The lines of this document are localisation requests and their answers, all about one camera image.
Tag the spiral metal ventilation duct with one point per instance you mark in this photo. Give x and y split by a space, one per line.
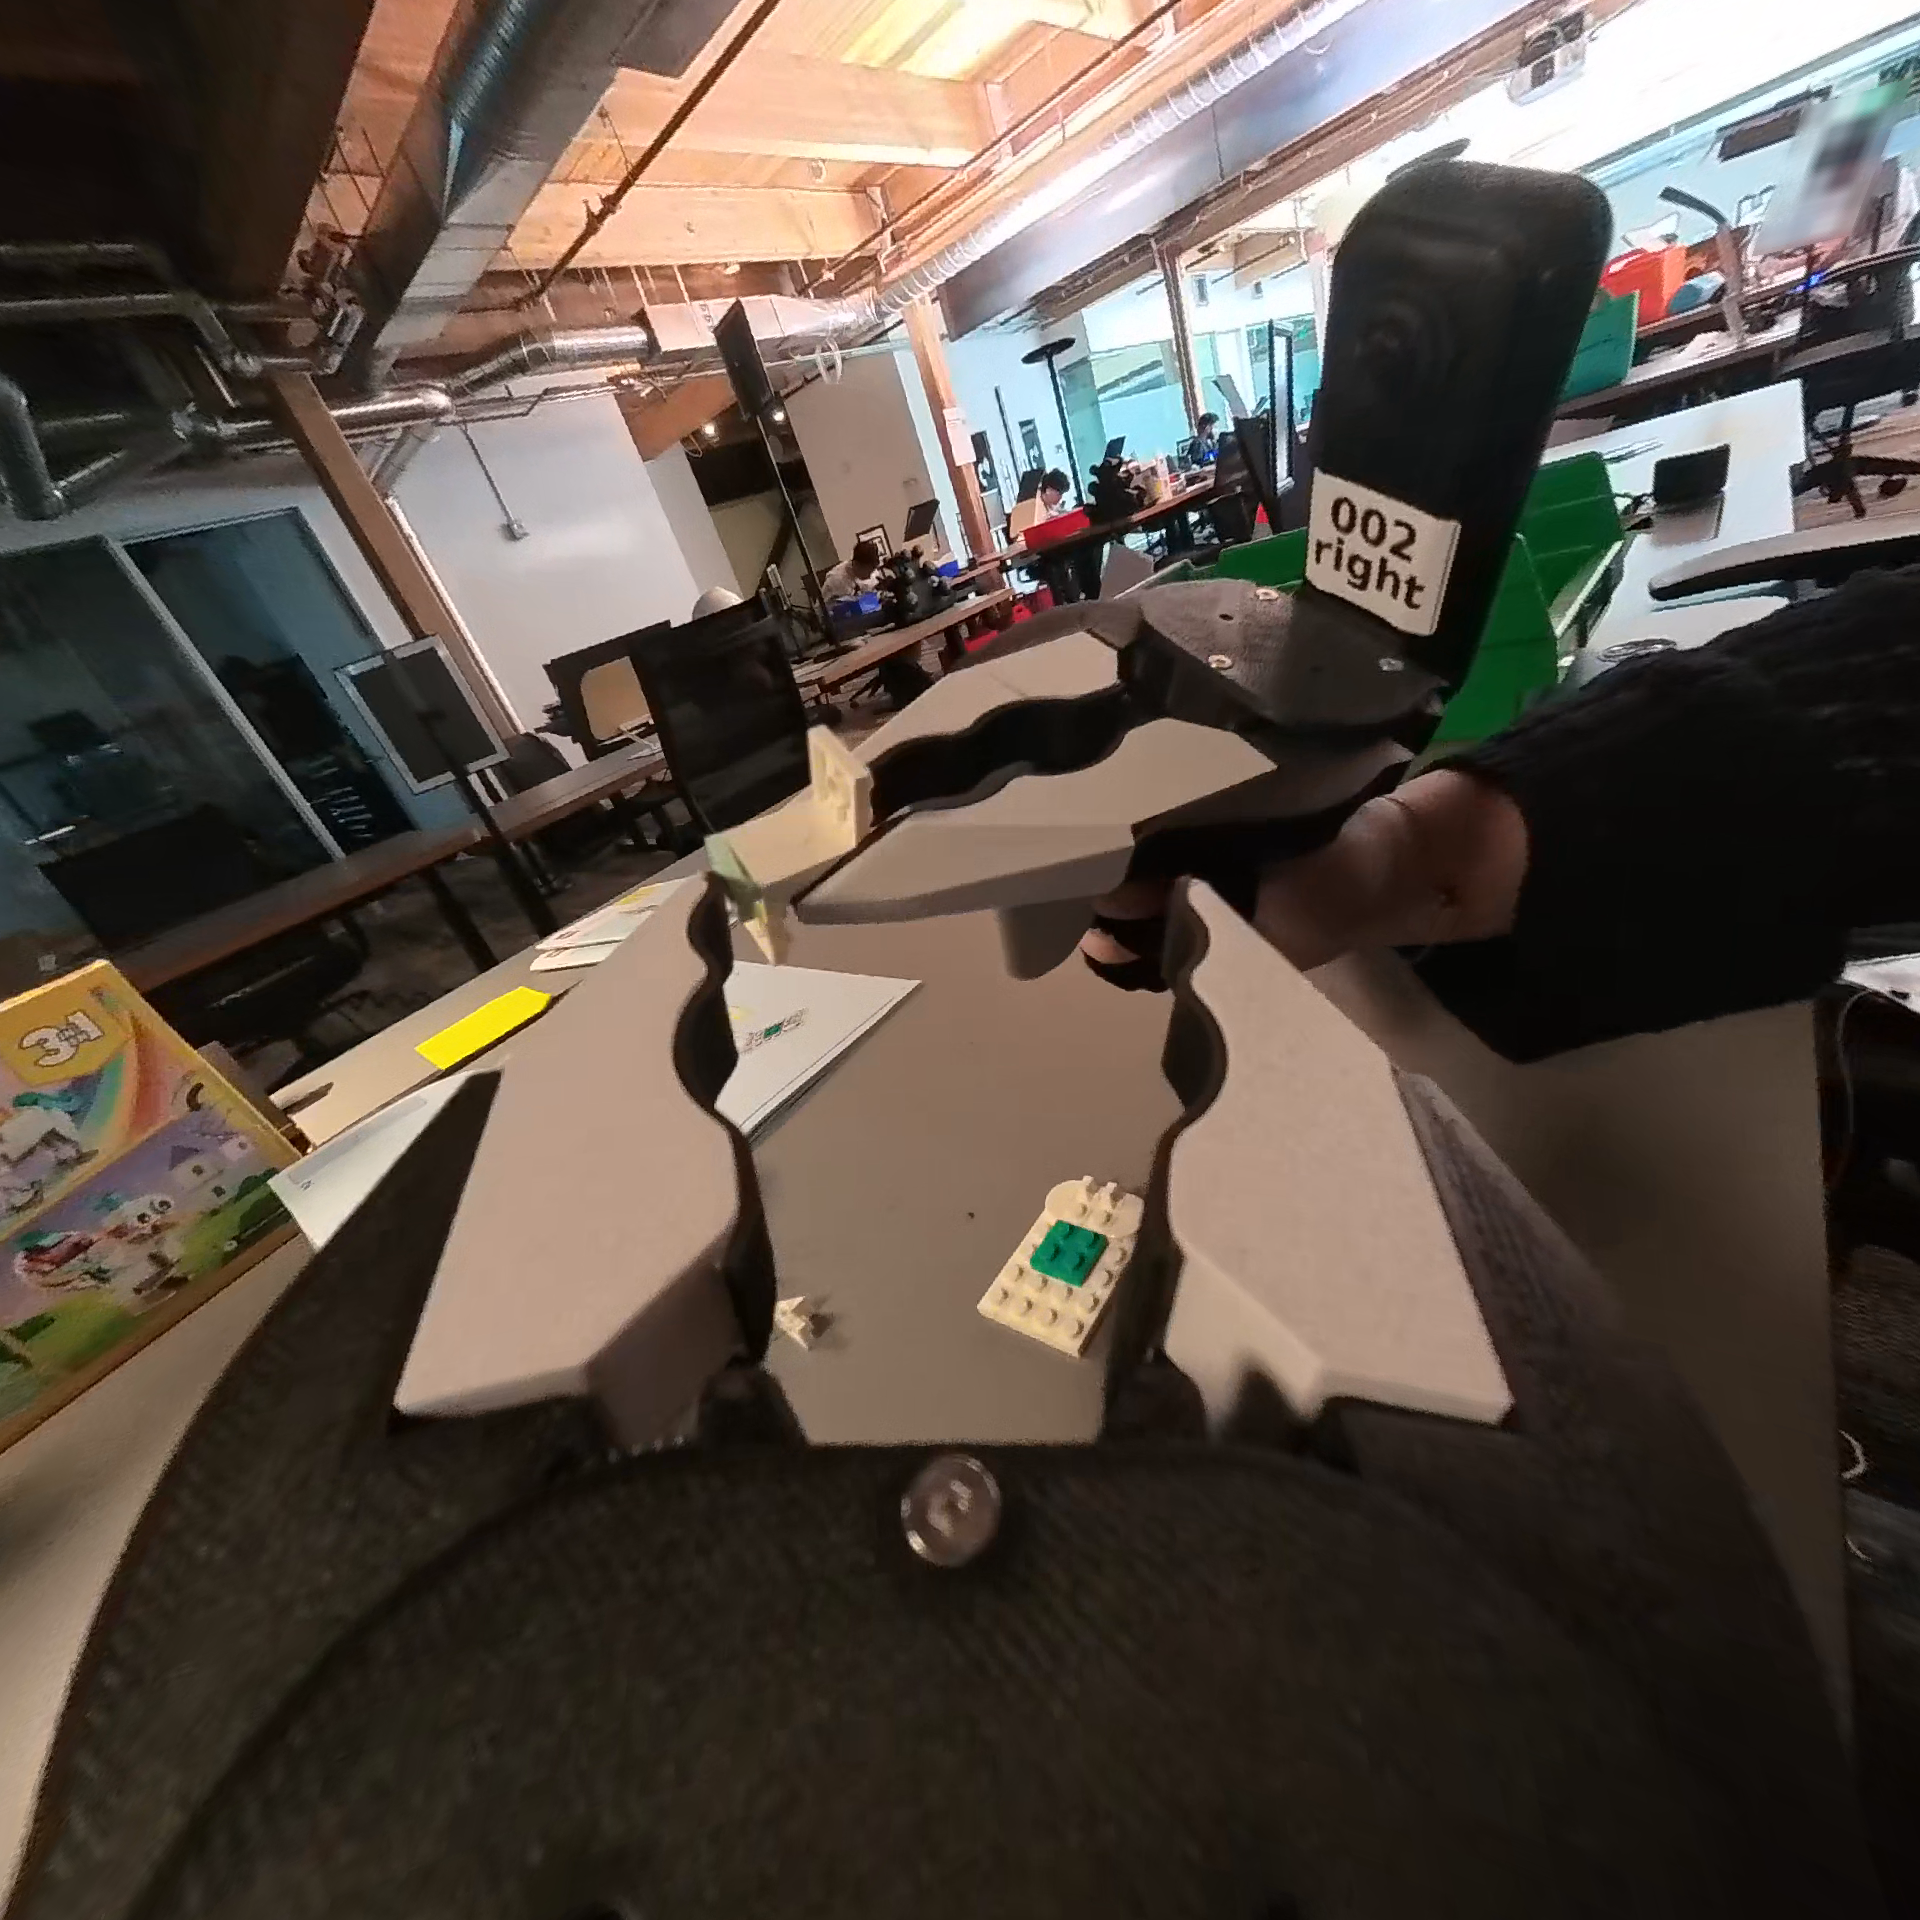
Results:
226 434

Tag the white lego plate green tile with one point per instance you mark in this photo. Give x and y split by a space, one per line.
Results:
1034 1304

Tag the black hanging speaker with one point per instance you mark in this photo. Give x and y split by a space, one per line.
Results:
742 368

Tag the white paper sheet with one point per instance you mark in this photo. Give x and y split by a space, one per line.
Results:
376 1163

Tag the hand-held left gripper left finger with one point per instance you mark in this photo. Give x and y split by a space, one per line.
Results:
586 1200

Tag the colourful lego set box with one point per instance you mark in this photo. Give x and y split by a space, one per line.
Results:
121 1200

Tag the white printed leaflet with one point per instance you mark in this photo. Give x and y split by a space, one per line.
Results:
601 930

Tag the green tote bin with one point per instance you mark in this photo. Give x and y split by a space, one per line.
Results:
1602 345

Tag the black mesh office chair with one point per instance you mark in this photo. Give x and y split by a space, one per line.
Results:
720 718

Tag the small white lego piece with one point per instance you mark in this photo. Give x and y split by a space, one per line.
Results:
797 1324

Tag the framed panel on stand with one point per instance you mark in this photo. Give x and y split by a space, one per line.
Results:
429 713

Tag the dark wooden office desk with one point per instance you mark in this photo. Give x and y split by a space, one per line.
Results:
299 884

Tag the red plastic crate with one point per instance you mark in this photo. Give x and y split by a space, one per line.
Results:
1644 286

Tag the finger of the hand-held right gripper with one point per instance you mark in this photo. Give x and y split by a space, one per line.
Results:
1021 855
1004 683

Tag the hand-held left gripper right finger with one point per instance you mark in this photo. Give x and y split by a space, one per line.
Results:
1321 1200

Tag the white office desk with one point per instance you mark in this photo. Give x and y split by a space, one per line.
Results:
1756 523

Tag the white stepped lego bracket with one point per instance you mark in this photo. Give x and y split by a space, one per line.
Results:
832 787

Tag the person's right hand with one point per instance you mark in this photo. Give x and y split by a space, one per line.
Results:
1424 862

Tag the yellow paper sheet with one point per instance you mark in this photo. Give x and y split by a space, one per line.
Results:
480 1027

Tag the green plastic storage bin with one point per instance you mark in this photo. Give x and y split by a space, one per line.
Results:
1561 553

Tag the white ceiling projector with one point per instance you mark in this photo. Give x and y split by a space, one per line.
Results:
1546 63

